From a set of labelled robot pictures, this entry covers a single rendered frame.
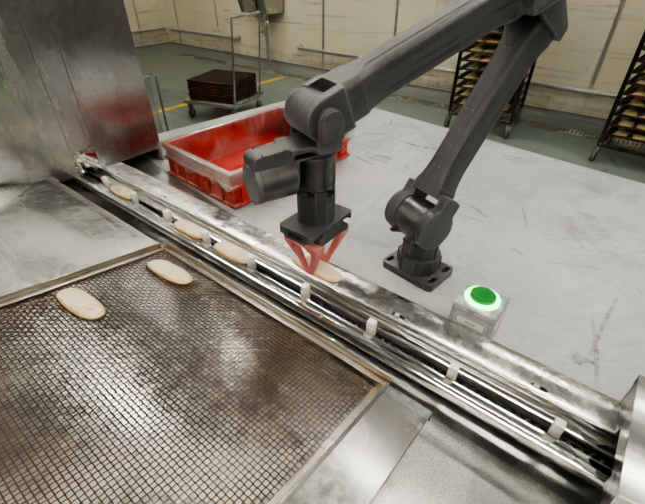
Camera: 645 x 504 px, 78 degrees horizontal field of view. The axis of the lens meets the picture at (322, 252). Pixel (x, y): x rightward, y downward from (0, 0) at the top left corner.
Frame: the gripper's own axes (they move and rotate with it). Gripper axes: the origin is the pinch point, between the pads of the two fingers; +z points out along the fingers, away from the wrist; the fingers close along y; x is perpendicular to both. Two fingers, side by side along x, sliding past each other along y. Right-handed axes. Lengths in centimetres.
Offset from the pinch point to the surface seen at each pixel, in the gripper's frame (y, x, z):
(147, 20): -405, -709, 48
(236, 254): 0.7, -20.2, 6.9
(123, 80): -16, -80, -14
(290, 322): 9.9, 2.7, 3.9
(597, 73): -439, -13, 49
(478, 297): -11.4, 23.6, 2.4
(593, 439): -1.5, 43.4, 8.1
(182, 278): 14.6, -17.2, 2.3
